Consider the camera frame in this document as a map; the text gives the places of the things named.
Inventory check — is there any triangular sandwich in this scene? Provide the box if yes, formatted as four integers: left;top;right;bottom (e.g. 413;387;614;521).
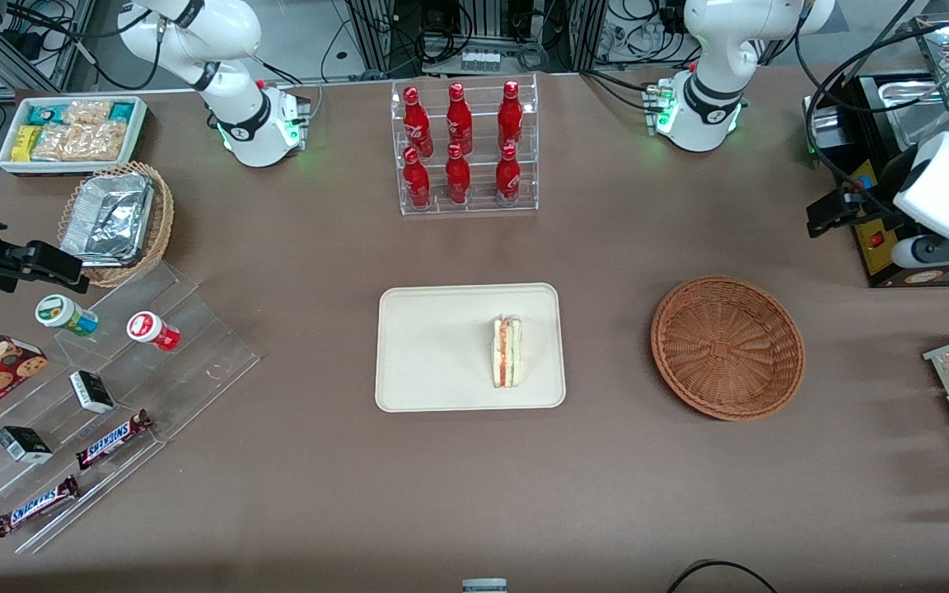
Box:
492;314;525;390

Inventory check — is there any light wicker basket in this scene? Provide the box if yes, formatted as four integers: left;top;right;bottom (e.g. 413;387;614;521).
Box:
56;161;175;288

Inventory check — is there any brown wicker basket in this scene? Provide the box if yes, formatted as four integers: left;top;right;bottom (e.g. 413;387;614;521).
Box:
651;276;806;422

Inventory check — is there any beige rectangular tray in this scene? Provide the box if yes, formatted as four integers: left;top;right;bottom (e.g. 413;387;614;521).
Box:
375;283;567;413

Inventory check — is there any black food warmer machine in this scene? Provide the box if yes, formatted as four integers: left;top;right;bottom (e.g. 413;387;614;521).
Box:
803;12;949;288

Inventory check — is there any green lid cup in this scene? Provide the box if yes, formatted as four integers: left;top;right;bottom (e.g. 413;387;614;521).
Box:
35;294;100;338

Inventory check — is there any aluminium foil container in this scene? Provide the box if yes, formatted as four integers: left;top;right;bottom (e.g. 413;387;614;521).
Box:
60;172;155;267

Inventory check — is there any white snack bin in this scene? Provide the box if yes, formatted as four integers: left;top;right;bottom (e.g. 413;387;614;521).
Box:
0;96;149;177

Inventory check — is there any steel warmer pan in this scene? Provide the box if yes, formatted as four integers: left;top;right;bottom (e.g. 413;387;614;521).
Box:
874;77;949;145

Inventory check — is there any yellow snack packet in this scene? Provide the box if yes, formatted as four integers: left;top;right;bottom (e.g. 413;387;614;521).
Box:
12;124;43;162

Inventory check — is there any red lid cup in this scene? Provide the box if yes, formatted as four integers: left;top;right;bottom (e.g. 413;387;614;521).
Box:
127;311;181;353

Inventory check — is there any large clear cracker bag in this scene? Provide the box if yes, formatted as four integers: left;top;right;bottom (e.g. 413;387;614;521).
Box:
32;122;128;162

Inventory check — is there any small black box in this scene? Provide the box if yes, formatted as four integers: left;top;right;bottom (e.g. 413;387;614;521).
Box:
0;425;54;465
68;370;116;414

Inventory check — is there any small clear cracker bag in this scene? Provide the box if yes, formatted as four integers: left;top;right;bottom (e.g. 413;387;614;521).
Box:
63;100;115;126

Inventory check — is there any clear acrylic stepped shelf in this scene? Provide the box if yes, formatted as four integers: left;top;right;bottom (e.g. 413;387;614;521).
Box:
0;262;262;554

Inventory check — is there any snickers bar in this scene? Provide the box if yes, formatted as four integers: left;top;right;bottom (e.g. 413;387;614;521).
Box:
0;475;81;539
75;409;153;471

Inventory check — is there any red cola bottle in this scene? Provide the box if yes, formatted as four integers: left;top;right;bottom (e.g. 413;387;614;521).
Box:
494;144;522;205
402;86;435;157
446;82;474;156
402;147;432;209
497;80;524;153
444;142;473;205

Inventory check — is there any clear acrylic bottle rack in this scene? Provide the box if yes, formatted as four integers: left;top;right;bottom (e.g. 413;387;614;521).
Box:
390;73;540;217

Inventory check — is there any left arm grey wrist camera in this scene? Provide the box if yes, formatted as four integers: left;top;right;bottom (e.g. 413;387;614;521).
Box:
891;233;949;270

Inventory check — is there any black floor cable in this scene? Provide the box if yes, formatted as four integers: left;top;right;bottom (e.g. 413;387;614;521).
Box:
667;559;777;593

